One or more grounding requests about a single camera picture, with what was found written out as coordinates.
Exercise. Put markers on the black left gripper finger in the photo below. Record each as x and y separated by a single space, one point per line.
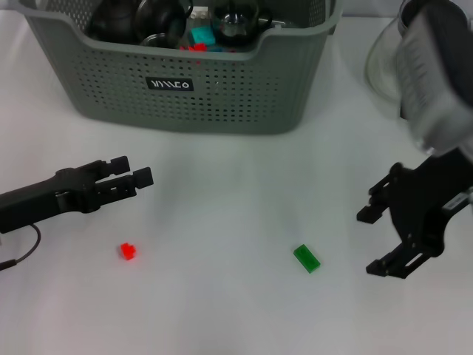
120 165
142 177

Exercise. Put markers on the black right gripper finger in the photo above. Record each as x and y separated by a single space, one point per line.
371 214
395 264

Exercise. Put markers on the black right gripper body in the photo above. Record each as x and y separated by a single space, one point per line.
417 207

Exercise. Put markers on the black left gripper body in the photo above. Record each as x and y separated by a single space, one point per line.
40 203

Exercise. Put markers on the small red cube brick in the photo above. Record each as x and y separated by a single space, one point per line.
200 46
128 251

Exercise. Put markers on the green rectangular brick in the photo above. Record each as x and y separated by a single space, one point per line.
306 259

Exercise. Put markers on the orange-red wedge brick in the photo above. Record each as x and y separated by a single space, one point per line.
186 48

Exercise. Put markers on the blue square brick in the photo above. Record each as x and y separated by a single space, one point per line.
218 49

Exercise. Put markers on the cyan square brick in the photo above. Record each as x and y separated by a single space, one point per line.
202 35

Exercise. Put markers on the grey perforated storage bin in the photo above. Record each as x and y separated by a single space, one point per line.
240 100

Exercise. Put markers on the black ceramic teapot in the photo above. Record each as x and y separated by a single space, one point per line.
111 22

